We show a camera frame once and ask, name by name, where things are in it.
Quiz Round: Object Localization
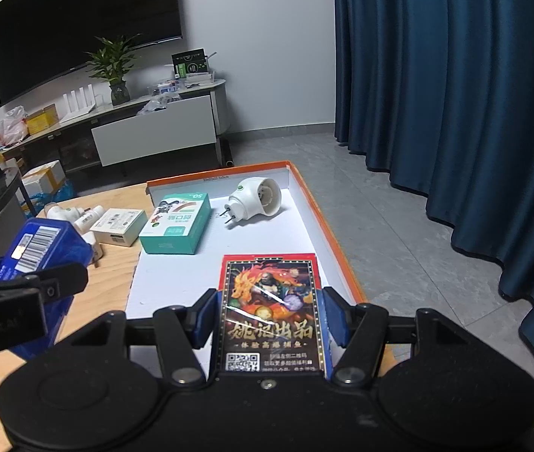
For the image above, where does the grey television console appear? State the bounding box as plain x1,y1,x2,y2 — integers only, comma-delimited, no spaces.
0,78,231,176

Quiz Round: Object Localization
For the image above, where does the small white bottle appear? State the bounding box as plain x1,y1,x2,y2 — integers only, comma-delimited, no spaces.
75,205,105,228

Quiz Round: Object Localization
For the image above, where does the clear plastic bag clutter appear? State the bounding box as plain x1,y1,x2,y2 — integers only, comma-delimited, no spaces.
136,95,179,116

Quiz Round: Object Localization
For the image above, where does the white router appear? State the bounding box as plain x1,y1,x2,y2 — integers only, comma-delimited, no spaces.
62,87,97,122

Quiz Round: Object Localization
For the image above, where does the teal and white box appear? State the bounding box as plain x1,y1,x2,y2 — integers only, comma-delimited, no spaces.
139,193,211,255

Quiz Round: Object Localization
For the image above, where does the white panel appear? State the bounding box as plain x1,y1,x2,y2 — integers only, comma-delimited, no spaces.
91,94,217,167

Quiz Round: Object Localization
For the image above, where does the blue box with barcode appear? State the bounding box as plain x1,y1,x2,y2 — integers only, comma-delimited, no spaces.
0,219,94,359

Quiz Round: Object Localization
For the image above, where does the blue plastic bag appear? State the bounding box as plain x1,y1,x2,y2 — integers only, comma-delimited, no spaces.
29,183,78,209

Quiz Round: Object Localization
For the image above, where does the white mosquito heater green leaf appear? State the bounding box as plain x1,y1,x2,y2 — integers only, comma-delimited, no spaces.
45,203,82,223

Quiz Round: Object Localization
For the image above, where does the white charger plug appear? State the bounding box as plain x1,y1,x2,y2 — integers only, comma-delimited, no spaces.
82,231,104,260

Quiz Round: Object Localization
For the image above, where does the colourful card box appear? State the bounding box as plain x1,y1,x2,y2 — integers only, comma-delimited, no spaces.
210,254,330,378

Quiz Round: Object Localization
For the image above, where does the white labelled box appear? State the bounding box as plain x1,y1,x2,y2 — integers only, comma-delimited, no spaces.
89,208,149,248

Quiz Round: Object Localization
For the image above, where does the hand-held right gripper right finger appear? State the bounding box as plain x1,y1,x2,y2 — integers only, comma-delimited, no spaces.
322,287,461,388

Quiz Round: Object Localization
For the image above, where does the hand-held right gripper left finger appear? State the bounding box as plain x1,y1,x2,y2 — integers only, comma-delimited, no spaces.
78,288,219,388

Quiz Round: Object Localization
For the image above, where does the yellow box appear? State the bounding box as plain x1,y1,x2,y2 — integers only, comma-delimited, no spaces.
26,105,59,135

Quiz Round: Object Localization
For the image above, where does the blue curtain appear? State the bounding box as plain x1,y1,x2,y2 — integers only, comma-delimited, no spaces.
332,0,534,364

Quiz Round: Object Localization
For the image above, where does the orange cardboard box lid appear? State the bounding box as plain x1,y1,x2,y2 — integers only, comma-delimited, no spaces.
126,160,367,374

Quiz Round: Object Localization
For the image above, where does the white plastic bag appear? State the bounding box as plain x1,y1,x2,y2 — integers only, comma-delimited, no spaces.
0,106,29,146

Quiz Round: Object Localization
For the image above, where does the cardboard box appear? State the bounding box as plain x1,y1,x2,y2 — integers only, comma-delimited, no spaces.
22,160,68,199

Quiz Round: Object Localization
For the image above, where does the potted plant dark vase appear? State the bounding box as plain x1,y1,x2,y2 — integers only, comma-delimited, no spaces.
85,34,137,107

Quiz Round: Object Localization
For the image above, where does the white plug-in mosquito heater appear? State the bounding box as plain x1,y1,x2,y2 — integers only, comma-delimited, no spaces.
226,176,283,230

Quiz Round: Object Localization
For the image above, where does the black and green box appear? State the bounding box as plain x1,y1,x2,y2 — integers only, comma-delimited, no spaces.
171,49,211,81

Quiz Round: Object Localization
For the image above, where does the black television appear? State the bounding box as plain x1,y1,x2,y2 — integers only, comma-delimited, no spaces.
0,0,183,107

